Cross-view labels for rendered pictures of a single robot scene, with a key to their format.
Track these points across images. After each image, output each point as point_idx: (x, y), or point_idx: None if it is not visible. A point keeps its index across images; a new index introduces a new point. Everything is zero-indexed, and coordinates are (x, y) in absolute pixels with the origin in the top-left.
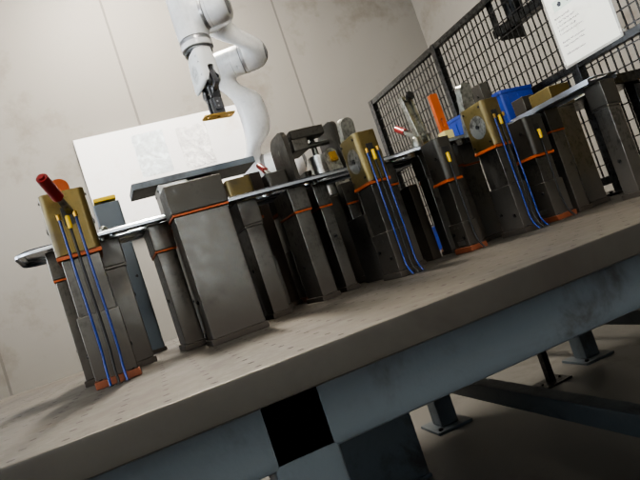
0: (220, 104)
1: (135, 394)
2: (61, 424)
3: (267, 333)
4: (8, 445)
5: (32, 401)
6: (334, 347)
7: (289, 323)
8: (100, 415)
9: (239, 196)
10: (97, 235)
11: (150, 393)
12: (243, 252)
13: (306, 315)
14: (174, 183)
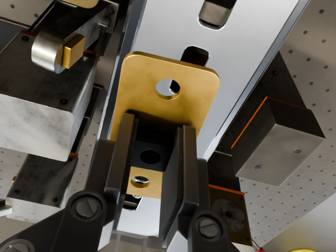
0: (205, 179)
1: (318, 152)
2: (304, 171)
3: (319, 72)
4: (295, 182)
5: (88, 142)
6: None
7: (317, 44)
8: (330, 167)
9: (268, 65)
10: (244, 203)
11: (335, 153)
12: (289, 73)
13: (319, 21)
14: (71, 134)
